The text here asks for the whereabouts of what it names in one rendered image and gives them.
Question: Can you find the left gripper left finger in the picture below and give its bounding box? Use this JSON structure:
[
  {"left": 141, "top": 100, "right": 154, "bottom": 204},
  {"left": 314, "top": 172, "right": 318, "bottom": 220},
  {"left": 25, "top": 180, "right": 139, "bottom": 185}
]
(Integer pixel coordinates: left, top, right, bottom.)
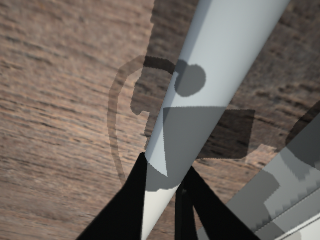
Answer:
[{"left": 76, "top": 152, "right": 147, "bottom": 240}]

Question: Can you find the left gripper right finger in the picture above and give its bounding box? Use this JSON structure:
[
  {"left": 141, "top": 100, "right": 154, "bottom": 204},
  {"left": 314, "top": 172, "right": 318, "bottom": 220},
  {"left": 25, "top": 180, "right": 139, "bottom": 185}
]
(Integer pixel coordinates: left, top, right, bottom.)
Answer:
[{"left": 174, "top": 166, "right": 260, "bottom": 240}]

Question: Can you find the grey and white long tube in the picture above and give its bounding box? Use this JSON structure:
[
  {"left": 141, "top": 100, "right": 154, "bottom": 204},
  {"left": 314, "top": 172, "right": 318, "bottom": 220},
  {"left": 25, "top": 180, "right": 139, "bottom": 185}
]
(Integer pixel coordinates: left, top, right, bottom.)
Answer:
[{"left": 141, "top": 0, "right": 291, "bottom": 240}]

